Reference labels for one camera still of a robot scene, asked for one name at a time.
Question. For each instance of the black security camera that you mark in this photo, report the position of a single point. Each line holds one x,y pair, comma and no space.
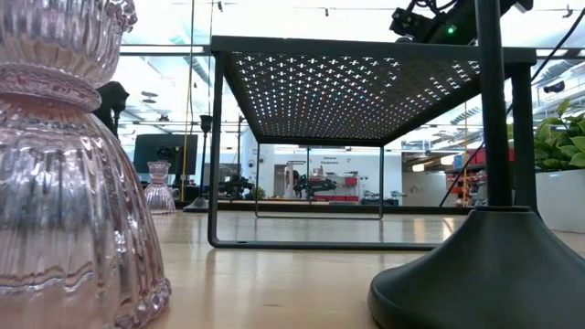
554,87

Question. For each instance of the storage rack with red bins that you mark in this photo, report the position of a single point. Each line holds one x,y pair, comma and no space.
466,183

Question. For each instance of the green plant in white pot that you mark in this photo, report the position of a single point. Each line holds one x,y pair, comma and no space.
562,201

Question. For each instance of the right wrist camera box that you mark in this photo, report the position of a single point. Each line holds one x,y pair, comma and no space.
409,23

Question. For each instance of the black aluminium table frame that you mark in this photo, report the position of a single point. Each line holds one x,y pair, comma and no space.
320,208

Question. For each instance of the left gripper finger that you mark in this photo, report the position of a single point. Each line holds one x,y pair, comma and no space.
113,96
104,119

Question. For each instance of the pink ribbed glass candle holder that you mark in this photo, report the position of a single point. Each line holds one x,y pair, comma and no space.
159,192
68,205

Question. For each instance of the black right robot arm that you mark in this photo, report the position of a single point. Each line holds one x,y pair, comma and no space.
518,4

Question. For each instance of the black perforated metal shelf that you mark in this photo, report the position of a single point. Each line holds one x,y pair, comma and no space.
365,45

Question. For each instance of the black computer monitor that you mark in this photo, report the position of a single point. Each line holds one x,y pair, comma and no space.
146,146

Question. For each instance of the yellow vertical pole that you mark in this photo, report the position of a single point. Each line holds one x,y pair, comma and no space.
184,160

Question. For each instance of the red storage bins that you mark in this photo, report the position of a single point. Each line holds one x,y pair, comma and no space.
351,181

